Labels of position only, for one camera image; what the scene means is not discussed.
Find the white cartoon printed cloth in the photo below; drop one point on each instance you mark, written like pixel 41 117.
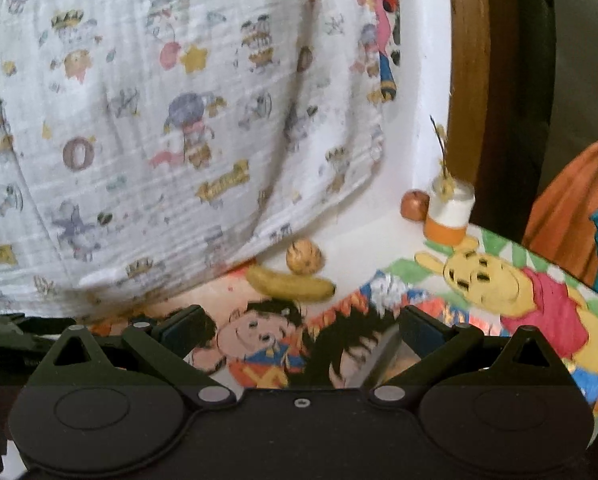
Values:
pixel 129 110

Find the yellow banana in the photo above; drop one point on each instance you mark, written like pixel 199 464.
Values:
pixel 289 286

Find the cartoon printed table mat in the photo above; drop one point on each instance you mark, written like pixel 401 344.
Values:
pixel 479 275

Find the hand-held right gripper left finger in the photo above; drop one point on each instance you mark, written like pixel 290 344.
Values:
pixel 189 329

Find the red apple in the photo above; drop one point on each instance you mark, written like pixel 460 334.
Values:
pixel 414 205

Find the white jar with orange band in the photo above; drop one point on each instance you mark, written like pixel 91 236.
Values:
pixel 449 215

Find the striped yellow melon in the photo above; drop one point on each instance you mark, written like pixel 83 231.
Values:
pixel 304 257

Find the brown wooden post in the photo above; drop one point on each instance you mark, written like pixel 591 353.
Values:
pixel 469 60

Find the tall yellow flower twig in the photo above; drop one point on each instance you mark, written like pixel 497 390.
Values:
pixel 441 152

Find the wall poster with orange dress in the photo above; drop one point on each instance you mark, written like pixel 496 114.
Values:
pixel 564 220

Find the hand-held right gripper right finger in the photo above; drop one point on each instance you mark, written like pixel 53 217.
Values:
pixel 418 330

